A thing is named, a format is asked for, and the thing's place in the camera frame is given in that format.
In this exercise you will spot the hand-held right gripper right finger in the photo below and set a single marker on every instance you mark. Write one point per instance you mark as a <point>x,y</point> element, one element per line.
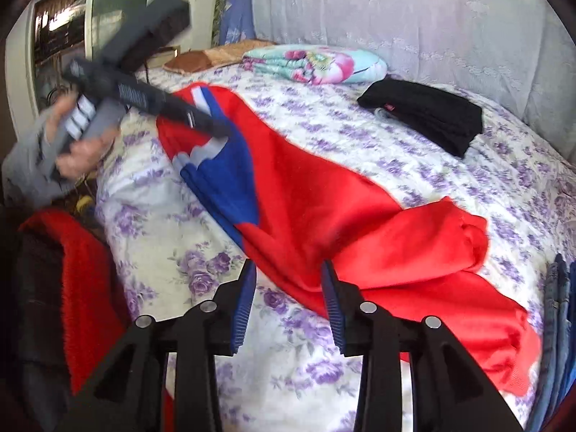
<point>333,310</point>

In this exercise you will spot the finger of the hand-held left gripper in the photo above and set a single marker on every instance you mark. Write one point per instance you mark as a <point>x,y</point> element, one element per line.
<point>209,121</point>

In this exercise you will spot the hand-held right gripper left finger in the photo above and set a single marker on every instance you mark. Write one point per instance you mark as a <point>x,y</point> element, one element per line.
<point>243,310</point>

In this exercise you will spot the red blue white sweater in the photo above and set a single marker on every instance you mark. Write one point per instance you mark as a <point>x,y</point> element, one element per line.
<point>315,198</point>

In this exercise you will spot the person's left forearm grey sleeve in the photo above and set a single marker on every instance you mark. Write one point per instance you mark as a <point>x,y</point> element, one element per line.
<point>27,171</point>

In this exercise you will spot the person's left hand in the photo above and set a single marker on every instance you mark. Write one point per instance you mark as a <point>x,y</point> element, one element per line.
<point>83,157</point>

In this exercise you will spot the brown quilt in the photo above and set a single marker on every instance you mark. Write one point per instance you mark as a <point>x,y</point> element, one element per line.
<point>202,58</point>

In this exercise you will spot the window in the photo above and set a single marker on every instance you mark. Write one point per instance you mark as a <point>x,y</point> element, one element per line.
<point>63,22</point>

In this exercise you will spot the blue patterned cloth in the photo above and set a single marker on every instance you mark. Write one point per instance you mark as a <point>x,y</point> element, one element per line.
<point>238,9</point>

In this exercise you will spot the folded floral teal blanket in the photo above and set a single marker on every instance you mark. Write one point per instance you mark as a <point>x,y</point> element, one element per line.
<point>315,63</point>

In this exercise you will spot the small yellow object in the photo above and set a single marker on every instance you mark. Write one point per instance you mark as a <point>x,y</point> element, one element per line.
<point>84,205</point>

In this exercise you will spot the red fuzzy cloth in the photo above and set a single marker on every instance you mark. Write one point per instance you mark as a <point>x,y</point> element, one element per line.
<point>85,279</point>

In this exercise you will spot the grey folded garment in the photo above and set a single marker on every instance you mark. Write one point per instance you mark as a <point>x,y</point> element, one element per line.
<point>382,114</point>

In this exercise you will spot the purple floral bedsheet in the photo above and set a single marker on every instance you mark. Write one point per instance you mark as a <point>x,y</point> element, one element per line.
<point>450,180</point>

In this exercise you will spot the dark cloth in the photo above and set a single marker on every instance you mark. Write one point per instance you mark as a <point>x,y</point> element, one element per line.
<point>31,324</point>

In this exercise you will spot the black folded garment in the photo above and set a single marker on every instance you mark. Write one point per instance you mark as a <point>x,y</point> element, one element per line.
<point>427,112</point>

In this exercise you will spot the white lace cover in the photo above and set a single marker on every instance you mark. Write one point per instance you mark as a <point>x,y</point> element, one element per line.
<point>405,18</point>

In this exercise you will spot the blue jeans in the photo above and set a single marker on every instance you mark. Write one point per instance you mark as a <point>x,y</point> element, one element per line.
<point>555,346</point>

